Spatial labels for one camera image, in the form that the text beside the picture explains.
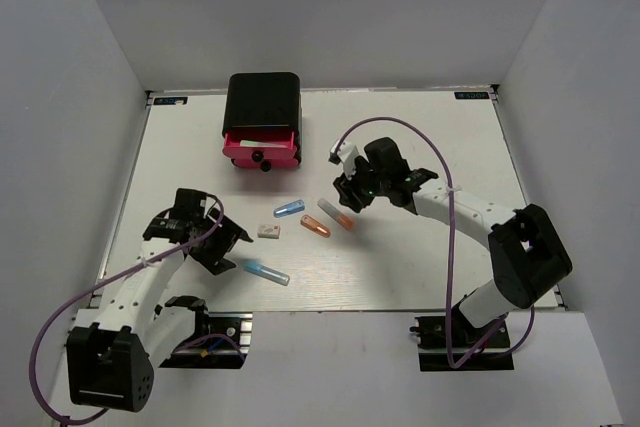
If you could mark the blue table label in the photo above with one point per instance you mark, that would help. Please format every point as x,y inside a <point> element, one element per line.
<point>471,95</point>
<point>170,101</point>

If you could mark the white staples box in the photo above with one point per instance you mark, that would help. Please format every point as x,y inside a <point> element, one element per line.
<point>268,231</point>

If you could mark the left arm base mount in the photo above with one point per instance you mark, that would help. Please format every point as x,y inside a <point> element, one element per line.
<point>183,339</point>

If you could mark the pink drawer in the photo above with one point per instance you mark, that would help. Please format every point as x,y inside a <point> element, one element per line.
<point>248,163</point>
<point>232,138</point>
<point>266,165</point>

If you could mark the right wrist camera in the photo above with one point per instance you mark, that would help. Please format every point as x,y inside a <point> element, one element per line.
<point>343,152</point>

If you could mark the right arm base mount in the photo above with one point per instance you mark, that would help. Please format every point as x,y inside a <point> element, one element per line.
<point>490,356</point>

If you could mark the left blue table label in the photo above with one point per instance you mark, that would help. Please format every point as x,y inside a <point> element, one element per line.
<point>170,101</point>

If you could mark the short blue correction tape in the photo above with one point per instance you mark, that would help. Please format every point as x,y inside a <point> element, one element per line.
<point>290,208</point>

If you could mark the pink bottom drawer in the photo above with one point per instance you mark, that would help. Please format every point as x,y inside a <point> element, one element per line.
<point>266,165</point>

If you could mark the orange highlighter pen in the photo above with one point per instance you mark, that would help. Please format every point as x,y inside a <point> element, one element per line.
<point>335,214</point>

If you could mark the right blue table label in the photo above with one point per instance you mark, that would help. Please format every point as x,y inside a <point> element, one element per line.
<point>471,95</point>

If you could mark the green highlighter pen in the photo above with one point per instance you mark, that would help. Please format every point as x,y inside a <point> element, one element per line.
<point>259,144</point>

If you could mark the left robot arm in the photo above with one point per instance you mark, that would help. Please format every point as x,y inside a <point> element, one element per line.
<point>111,363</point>

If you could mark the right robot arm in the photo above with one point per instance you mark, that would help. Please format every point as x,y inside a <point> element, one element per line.
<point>527,255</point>

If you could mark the pink top drawer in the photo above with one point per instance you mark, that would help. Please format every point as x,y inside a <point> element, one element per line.
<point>232,138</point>

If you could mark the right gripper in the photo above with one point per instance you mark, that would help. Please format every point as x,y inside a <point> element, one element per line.
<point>349,191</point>

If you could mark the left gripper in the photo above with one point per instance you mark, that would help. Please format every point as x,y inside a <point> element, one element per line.
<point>229,234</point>

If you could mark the short orange correction tape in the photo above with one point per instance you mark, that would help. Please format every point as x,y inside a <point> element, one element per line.
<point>315,226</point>

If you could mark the black drawer cabinet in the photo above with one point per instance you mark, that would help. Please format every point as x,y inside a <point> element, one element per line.
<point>270,100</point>

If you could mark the long blue highlighter pen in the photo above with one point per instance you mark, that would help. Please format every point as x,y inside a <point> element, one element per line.
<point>257,269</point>

